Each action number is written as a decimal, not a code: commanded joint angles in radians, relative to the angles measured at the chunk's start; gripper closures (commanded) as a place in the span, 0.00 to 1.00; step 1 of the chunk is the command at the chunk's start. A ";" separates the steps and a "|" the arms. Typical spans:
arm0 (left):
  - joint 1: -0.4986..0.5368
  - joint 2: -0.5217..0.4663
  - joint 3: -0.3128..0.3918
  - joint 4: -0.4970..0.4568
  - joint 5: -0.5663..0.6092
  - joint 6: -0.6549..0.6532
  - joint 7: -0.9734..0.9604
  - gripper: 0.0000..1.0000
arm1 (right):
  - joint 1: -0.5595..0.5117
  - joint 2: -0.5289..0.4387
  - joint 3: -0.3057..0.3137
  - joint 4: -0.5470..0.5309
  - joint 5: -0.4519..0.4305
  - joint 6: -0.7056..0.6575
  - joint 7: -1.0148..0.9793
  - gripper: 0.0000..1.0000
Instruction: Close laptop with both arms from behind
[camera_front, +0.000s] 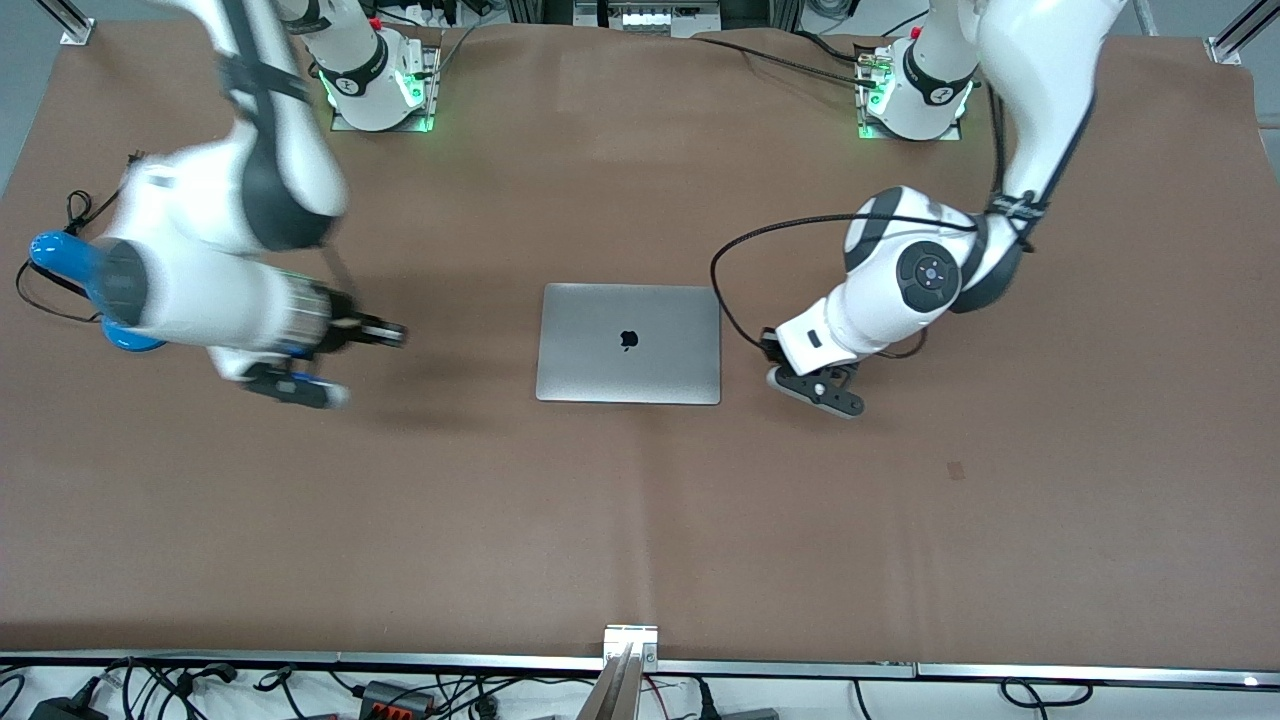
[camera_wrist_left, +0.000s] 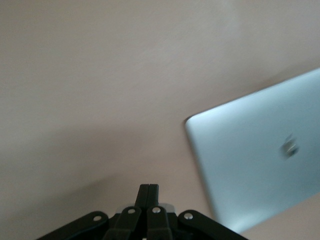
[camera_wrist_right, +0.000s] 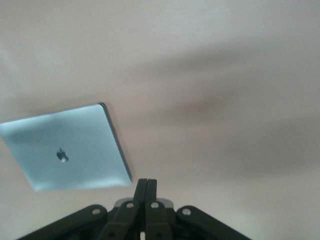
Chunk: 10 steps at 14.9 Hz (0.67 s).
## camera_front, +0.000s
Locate grey laptop with black keyboard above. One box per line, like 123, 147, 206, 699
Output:
535, 282, 723, 406

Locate brown table mat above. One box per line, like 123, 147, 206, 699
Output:
0, 20, 1259, 669

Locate grey control box with sockets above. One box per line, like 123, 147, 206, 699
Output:
572, 0, 723, 39

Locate black connector box orange tabs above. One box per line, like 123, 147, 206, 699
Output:
358, 680, 437, 717

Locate black power adapter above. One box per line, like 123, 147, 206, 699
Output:
28, 695, 111, 720

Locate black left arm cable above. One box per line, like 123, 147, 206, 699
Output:
710, 212, 983, 353

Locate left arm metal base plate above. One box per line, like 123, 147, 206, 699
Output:
855, 40, 963, 142

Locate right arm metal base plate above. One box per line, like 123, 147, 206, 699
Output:
330, 28, 444, 134

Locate black cable pair on mat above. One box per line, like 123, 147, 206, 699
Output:
693, 30, 881, 93

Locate black lamp cord with plug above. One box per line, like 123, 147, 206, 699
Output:
14, 150, 143, 324

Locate aluminium table edge rail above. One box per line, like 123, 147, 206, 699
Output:
0, 650, 1280, 691

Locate aluminium camera mount profile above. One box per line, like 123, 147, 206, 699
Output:
575, 625, 661, 720

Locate aluminium frame corner post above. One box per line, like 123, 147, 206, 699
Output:
35, 0, 97, 47
1205, 0, 1280, 67

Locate black looped floor cable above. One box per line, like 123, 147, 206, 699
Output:
1000, 678, 1097, 713

